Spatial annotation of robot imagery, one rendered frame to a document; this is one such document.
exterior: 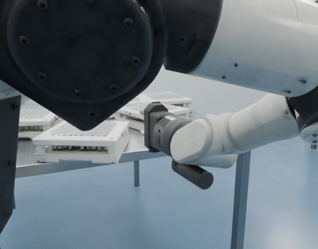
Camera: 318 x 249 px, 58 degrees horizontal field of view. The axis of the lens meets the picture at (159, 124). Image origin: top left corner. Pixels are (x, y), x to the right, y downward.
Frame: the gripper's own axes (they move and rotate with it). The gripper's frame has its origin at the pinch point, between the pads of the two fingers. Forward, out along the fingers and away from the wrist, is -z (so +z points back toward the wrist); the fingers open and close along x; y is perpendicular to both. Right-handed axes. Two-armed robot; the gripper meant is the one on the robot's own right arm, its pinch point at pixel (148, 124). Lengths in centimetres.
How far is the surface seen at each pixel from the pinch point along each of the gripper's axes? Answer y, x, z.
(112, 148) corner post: -6.4, 8.7, -10.2
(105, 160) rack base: -8.3, 12.2, -11.1
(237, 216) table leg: 50, 50, -15
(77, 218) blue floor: 6, 99, -130
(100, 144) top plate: -9.3, 7.2, -11.8
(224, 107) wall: 347, 82, -357
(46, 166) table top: -23.3, 14.3, -20.4
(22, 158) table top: -28.8, 13.1, -27.8
